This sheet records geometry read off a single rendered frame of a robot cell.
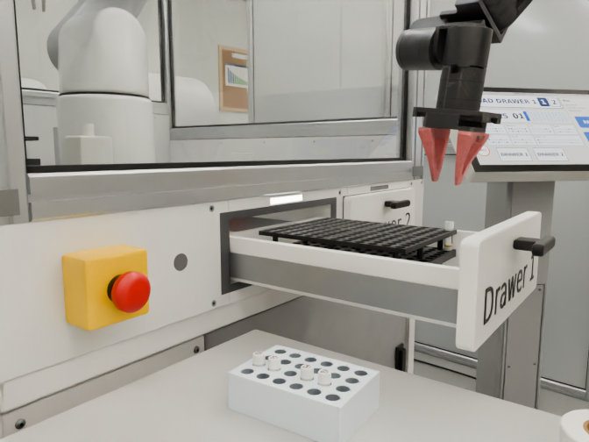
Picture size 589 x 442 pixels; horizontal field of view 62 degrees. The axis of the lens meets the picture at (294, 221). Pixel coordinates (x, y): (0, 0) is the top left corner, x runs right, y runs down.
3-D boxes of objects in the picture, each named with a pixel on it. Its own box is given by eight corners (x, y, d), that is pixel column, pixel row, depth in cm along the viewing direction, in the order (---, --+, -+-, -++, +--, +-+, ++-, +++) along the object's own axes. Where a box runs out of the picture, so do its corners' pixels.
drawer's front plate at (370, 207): (414, 235, 114) (415, 188, 112) (351, 256, 91) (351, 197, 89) (407, 234, 115) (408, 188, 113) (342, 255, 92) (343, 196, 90)
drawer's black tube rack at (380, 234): (455, 273, 71) (457, 229, 70) (403, 302, 57) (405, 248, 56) (326, 254, 84) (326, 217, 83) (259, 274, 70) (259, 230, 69)
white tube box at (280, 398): (379, 407, 49) (379, 370, 48) (339, 450, 42) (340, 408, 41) (276, 376, 55) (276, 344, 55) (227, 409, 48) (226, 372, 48)
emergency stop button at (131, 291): (155, 308, 49) (153, 269, 49) (120, 319, 46) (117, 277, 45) (137, 302, 51) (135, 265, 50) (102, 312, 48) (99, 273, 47)
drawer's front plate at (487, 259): (536, 288, 70) (542, 211, 68) (472, 354, 47) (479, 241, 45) (522, 286, 71) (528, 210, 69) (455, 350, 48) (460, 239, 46)
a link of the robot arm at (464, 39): (479, 14, 60) (503, 23, 64) (432, 19, 65) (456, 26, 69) (470, 73, 61) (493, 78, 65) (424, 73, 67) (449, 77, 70)
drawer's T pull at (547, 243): (555, 247, 58) (556, 235, 58) (542, 258, 52) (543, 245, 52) (522, 244, 60) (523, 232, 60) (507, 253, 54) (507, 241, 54)
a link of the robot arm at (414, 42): (494, -39, 61) (517, 9, 67) (419, -25, 70) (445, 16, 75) (455, 42, 60) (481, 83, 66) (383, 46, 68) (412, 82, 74)
